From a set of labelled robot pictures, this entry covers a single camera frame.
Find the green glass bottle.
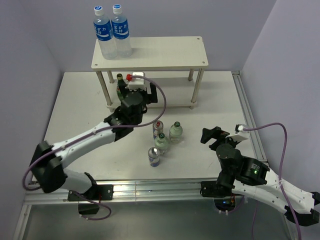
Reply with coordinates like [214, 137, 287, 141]
[116, 73, 127, 102]

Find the clear glass bottle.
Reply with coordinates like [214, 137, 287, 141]
[154, 132, 169, 155]
[169, 121, 183, 144]

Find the blue silver can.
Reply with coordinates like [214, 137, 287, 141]
[148, 147, 161, 167]

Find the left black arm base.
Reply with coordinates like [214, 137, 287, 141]
[67, 184, 114, 202]

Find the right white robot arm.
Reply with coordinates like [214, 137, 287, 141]
[200, 124, 320, 227]

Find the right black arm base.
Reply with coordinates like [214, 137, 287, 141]
[200, 180, 232, 198]

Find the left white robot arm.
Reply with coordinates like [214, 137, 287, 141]
[27, 81, 162, 200]

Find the white two-tier shelf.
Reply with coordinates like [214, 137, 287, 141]
[91, 36, 209, 111]

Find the rear red silver can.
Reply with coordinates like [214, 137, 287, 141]
[152, 120, 164, 139]

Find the right blue-label water bottle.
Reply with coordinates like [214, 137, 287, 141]
[111, 4, 133, 58]

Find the blue-label water bottle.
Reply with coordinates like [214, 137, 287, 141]
[93, 5, 117, 60]
[111, 4, 133, 58]

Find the left blue-label water bottle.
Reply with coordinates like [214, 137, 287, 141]
[93, 5, 117, 60]

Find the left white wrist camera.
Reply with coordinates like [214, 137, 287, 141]
[126, 72, 146, 91]

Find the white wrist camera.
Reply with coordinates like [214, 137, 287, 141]
[126, 72, 146, 91]
[225, 124, 250, 146]

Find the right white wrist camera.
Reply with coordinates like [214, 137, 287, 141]
[225, 124, 250, 146]

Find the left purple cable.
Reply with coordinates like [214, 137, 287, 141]
[22, 76, 167, 221]

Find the aluminium right rail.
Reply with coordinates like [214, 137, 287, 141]
[231, 71, 268, 163]

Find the aluminium rail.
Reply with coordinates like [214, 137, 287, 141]
[231, 71, 268, 163]
[24, 177, 253, 205]

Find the aluminium front rail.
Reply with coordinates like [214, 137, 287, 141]
[24, 177, 253, 205]

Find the black box under rail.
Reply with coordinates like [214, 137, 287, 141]
[78, 203, 100, 216]

